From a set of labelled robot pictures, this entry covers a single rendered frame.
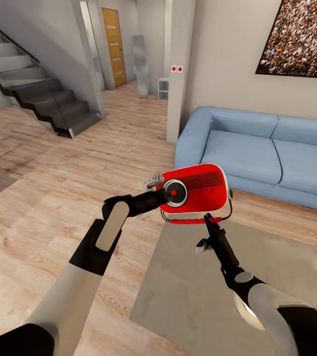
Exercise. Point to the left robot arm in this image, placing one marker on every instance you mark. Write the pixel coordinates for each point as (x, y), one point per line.
(55, 327)

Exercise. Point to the radio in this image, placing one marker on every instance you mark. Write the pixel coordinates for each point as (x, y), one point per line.
(199, 188)

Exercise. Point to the standing mirror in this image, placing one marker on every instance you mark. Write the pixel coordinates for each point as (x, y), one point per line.
(141, 68)

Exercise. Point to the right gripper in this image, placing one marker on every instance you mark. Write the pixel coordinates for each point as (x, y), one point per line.
(217, 239)

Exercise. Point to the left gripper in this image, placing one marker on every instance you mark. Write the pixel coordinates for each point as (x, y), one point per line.
(155, 199)

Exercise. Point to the coffee table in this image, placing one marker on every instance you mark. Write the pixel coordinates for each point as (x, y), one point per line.
(184, 297)

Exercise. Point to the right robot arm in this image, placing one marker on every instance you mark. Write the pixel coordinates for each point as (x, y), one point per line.
(290, 322)

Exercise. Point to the stairs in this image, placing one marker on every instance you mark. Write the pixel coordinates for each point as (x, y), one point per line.
(26, 84)

